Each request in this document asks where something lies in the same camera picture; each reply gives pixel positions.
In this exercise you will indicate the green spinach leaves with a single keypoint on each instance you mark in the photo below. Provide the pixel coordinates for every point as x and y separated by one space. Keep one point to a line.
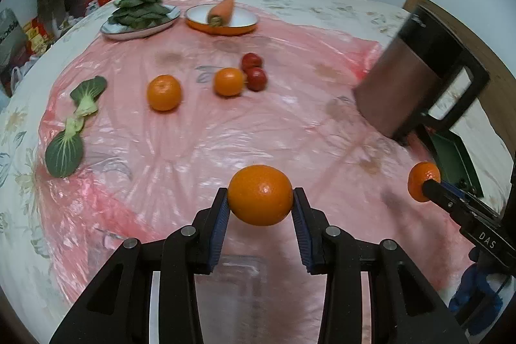
141 11

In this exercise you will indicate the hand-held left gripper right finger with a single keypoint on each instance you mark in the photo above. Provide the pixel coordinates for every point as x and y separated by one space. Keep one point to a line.
301 231

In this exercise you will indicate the person's right hand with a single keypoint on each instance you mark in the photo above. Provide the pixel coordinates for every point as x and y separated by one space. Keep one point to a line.
475 287

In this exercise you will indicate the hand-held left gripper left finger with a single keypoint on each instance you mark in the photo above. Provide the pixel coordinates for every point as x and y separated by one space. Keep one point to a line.
219 231

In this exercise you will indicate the wooden headboard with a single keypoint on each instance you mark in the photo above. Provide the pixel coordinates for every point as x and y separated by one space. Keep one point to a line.
498 86

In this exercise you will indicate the clear glass ashtray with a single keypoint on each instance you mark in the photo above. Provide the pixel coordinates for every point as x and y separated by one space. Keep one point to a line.
242 287

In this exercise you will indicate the carrot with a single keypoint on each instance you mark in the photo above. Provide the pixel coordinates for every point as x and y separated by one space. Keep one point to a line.
221 11

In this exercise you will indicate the brown black electric kettle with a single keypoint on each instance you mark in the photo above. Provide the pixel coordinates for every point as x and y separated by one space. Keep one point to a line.
399 78

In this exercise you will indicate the orange rimmed plate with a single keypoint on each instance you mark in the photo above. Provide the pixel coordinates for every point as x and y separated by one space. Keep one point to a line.
242 20

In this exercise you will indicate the white plate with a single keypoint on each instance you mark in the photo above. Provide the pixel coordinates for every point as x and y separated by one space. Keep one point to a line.
121 32

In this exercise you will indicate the red yellow box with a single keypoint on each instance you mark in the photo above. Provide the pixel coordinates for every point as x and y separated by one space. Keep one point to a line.
38 35

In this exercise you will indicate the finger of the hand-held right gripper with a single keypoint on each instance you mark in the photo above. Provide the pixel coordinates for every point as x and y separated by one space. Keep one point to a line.
439 195
455 191

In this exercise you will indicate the red plum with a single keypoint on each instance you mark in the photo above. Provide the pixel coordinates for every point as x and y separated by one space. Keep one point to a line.
252 60
257 79

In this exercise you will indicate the bok choy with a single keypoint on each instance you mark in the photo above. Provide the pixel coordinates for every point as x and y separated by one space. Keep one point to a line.
64 154
90 90

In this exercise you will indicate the grey printed bag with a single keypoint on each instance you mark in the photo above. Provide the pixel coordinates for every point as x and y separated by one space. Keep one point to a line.
10 37

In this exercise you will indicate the green tray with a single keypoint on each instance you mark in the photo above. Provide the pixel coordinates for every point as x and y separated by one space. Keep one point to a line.
451 158

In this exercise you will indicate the orange mandarin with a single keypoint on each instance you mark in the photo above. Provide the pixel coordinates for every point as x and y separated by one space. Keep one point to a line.
163 92
260 195
417 182
229 82

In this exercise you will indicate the pink plastic sheet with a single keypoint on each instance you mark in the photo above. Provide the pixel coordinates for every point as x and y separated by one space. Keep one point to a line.
282 118

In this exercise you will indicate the white plastic bag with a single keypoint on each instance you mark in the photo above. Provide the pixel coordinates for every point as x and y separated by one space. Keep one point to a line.
22 76

